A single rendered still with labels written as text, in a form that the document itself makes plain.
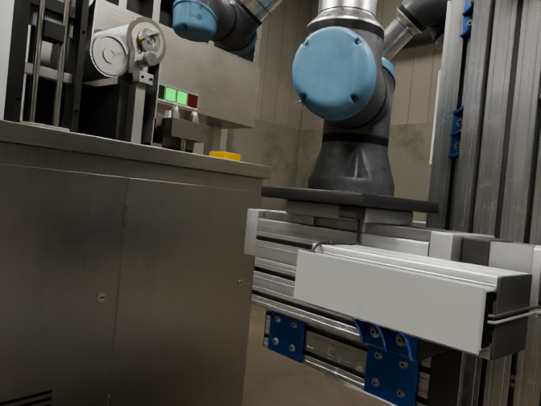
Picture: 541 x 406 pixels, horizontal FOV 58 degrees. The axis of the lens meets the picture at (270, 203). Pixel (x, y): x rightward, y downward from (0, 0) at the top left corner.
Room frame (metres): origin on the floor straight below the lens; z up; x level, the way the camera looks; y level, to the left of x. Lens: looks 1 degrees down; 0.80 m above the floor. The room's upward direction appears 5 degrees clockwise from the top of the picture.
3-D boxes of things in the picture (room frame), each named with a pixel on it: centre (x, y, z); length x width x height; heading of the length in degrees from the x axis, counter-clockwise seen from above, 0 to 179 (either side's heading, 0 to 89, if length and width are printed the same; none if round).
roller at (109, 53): (1.52, 0.61, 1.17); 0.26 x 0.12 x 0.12; 50
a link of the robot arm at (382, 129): (0.85, -0.13, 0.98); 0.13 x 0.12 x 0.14; 158
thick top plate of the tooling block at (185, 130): (1.77, 0.45, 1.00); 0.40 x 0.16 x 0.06; 50
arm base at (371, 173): (0.86, -0.14, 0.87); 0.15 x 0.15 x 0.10
